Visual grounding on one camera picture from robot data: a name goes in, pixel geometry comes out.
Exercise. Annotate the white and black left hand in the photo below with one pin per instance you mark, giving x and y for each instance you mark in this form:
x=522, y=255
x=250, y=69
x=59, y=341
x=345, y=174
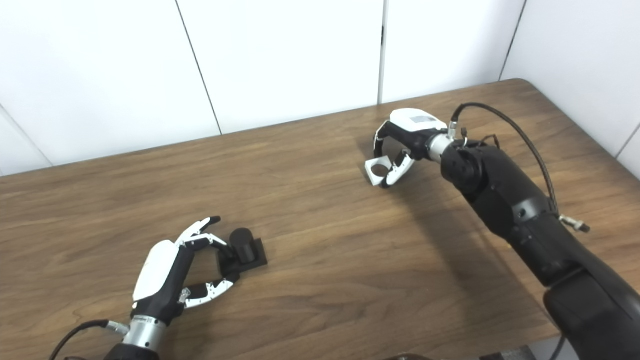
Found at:
x=162, y=282

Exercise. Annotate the white and black right hand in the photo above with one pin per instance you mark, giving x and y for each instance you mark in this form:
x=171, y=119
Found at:
x=417, y=132

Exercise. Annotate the white square piece with hole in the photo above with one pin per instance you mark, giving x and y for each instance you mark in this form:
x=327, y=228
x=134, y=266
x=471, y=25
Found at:
x=371, y=177

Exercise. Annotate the black peg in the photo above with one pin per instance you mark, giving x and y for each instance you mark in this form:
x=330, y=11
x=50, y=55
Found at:
x=244, y=250

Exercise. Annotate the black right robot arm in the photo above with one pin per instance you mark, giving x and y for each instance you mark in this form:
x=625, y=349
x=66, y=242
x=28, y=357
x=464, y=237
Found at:
x=515, y=200

